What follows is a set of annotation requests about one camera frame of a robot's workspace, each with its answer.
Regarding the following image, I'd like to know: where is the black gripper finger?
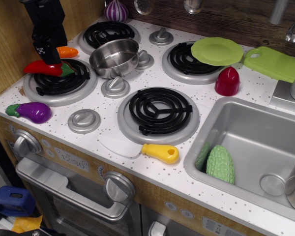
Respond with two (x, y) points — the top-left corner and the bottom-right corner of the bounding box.
(34, 41), (61, 65)

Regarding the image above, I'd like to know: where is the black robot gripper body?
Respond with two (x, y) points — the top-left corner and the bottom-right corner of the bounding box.
(20, 0), (67, 52)

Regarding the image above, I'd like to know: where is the red toy chili pepper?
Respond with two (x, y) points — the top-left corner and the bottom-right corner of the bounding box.
(23, 60), (76, 77)

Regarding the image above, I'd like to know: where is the stainless steel pot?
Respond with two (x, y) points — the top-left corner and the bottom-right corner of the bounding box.
(89, 39), (139, 79)

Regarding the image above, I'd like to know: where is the red toy pepper half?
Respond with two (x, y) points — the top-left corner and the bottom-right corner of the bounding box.
(214, 66), (240, 96)

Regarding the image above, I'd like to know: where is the orange toy carrot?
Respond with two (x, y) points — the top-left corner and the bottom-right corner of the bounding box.
(57, 46), (79, 59)

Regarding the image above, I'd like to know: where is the front left stove burner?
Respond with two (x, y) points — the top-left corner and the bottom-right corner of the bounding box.
(23, 59), (97, 107)

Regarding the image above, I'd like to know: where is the stove burner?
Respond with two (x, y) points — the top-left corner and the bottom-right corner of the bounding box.
(78, 21), (141, 55)
(117, 87), (200, 145)
(162, 41), (226, 85)
(23, 59), (97, 107)

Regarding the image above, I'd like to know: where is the back left stove burner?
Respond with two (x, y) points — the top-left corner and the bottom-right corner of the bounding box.
(78, 21), (141, 55)

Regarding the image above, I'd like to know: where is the purple toy eggplant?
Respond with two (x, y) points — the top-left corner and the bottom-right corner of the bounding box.
(5, 102), (52, 124)

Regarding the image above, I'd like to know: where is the purple striped toy onion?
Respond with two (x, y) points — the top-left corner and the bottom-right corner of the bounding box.
(104, 0), (129, 22)

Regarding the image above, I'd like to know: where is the silver stovetop knob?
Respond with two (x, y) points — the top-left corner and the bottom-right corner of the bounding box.
(101, 77), (130, 99)
(149, 27), (174, 46)
(135, 50), (154, 70)
(67, 109), (101, 134)

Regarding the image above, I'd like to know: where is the silver oven dial left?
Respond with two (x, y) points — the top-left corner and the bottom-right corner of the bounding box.
(13, 129), (42, 157)

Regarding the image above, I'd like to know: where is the silver oven dial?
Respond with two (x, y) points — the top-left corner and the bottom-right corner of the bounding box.
(103, 171), (136, 203)
(13, 129), (42, 157)

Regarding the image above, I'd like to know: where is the hanging metal strainer spoon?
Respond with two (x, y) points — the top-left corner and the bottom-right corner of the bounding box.
(134, 0), (155, 15)

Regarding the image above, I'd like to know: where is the front right stove burner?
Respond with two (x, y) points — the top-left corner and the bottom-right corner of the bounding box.
(117, 87), (200, 145)

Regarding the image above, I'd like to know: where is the back right stove burner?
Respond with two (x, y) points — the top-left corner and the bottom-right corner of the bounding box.
(162, 41), (226, 85)

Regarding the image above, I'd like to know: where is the hanging metal ladle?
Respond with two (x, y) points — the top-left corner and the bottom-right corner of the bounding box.
(184, 0), (204, 15)

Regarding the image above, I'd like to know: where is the silver oven dial right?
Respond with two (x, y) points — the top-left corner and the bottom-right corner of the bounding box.
(103, 171), (136, 203)

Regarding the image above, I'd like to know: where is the blue plastic object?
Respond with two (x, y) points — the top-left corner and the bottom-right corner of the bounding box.
(0, 186), (36, 217)

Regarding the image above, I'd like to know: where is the green plastic plate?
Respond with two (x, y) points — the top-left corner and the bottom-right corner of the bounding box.
(191, 37), (243, 66)

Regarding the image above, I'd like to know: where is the yellow cloth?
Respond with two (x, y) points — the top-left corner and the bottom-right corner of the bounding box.
(11, 215), (43, 233)

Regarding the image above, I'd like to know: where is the green bumpy toy gourd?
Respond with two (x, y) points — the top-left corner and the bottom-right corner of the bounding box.
(206, 145), (235, 184)

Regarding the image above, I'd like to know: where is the green plastic cutting board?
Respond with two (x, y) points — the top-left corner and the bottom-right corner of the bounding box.
(243, 46), (295, 83)

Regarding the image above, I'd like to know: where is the silver toy sink basin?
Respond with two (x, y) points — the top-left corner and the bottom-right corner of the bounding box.
(183, 97), (295, 221)

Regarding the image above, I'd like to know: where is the silver toy faucet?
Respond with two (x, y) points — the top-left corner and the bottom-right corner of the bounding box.
(270, 0), (295, 112)

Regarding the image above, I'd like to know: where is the silver oven door handle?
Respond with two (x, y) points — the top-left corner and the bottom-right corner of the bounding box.
(16, 158), (128, 223)

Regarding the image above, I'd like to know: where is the yellow handled toy knife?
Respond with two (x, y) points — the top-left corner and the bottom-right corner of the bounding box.
(97, 135), (179, 164)

